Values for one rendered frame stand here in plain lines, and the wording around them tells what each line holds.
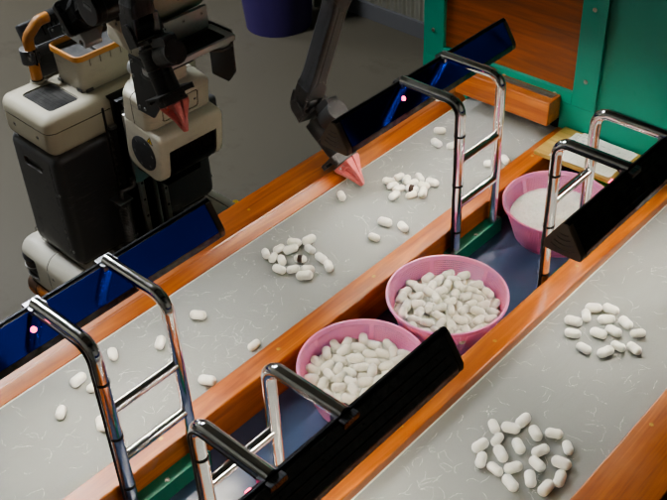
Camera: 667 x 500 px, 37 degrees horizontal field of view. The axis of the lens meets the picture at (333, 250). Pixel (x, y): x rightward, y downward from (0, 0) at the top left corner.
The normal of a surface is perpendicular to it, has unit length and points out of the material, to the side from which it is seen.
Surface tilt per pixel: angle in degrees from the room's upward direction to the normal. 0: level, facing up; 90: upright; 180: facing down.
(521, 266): 0
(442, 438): 0
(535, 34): 90
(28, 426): 0
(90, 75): 92
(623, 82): 90
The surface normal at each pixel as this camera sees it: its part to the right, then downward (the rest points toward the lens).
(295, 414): -0.04, -0.79
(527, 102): -0.67, 0.48
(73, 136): 0.71, 0.41
